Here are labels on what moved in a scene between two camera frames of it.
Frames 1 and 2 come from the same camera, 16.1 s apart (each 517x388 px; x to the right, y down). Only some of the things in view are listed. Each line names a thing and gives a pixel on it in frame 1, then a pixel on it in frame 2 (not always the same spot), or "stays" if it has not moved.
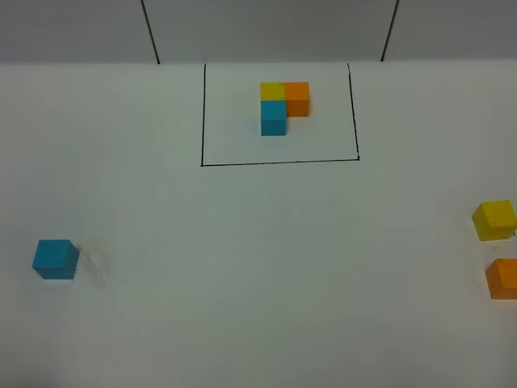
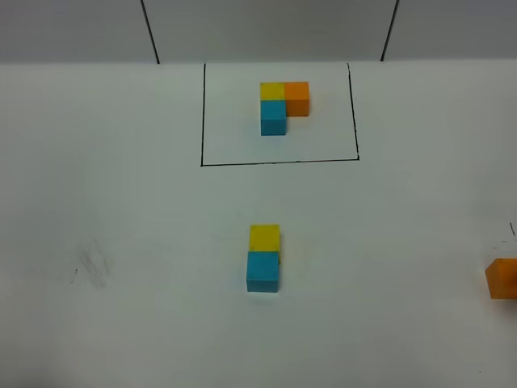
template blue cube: x=274 y=117 stays
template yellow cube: x=272 y=91 stays
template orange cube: x=297 y=98 stays
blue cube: x=56 y=259 -> x=262 y=272
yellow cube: x=494 y=221 -> x=265 y=238
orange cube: x=501 y=276 stays
